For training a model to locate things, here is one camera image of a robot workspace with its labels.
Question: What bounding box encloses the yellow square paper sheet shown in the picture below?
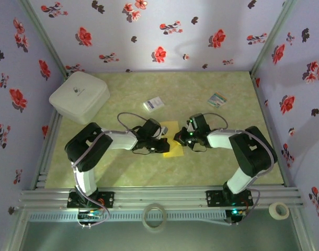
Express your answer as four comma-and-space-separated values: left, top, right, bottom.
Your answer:
159, 120, 185, 158

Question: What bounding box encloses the white blue card packet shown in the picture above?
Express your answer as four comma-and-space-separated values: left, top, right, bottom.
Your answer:
142, 96, 165, 113

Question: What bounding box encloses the colourful striped card packet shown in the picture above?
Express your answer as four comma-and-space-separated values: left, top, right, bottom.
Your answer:
207, 91, 227, 109

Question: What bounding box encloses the clear adhesive tape roll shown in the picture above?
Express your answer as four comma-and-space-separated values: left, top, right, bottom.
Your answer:
142, 202, 168, 233

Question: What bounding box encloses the white plastic storage box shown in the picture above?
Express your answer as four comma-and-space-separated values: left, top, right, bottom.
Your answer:
49, 71, 111, 126

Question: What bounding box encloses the white adhesive tape roll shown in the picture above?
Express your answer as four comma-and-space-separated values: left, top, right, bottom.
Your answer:
268, 201, 290, 220

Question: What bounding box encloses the lavender right arm cable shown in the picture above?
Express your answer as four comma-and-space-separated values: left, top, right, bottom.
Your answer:
202, 112, 278, 225

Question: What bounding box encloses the lavender arm cable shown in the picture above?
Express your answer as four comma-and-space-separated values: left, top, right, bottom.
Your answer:
202, 112, 278, 225
73, 112, 147, 229

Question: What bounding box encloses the lavender left arm cable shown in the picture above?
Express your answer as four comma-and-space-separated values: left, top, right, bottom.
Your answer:
73, 112, 147, 229

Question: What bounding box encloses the long aluminium mounting rail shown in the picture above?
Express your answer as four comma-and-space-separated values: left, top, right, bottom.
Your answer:
18, 185, 305, 210

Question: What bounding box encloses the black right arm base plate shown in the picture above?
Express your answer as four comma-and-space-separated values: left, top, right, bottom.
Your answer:
206, 190, 254, 209

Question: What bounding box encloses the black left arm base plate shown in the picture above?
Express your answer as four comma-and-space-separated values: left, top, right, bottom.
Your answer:
67, 190, 115, 209

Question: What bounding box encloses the aluminium side rail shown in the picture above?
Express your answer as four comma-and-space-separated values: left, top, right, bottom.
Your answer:
250, 73, 291, 188
31, 108, 63, 190

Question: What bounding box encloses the grey slotted cable duct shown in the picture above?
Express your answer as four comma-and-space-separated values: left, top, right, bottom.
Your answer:
27, 210, 227, 223

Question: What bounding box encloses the aluminium frame post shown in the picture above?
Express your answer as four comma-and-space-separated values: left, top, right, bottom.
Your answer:
250, 0, 298, 76
18, 0, 69, 78

